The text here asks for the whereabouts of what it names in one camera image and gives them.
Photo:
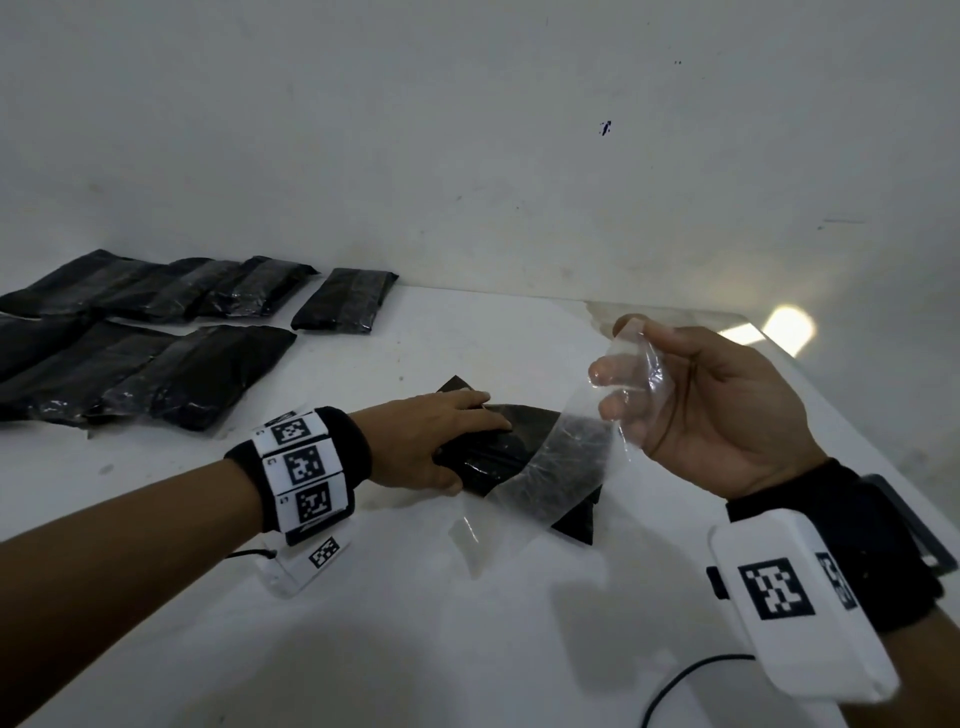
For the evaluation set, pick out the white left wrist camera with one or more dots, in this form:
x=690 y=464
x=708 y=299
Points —
x=300 y=574

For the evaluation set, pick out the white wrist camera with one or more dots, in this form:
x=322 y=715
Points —
x=817 y=652
x=300 y=574

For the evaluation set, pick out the black packet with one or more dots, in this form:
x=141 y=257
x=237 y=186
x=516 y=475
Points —
x=262 y=285
x=210 y=375
x=345 y=300

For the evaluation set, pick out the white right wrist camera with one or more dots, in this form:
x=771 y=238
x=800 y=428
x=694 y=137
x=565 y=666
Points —
x=817 y=652

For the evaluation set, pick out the person's right hand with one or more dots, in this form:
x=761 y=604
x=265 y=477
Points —
x=735 y=420

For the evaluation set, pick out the black left wristband with markers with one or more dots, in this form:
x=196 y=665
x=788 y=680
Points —
x=352 y=442

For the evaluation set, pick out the crinkled black plastic bag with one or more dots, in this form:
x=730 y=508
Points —
x=165 y=289

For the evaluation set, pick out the clear tape strip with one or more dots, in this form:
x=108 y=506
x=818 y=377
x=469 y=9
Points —
x=562 y=465

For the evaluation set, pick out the glossy black plastic bag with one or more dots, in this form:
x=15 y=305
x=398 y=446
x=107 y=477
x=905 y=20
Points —
x=82 y=371

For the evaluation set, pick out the person's left forearm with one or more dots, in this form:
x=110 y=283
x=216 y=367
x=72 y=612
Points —
x=105 y=592

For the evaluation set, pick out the person's left hand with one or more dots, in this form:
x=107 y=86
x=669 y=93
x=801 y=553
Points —
x=405 y=442

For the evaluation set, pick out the row of black plastic packets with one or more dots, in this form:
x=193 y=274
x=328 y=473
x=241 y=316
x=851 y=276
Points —
x=495 y=442

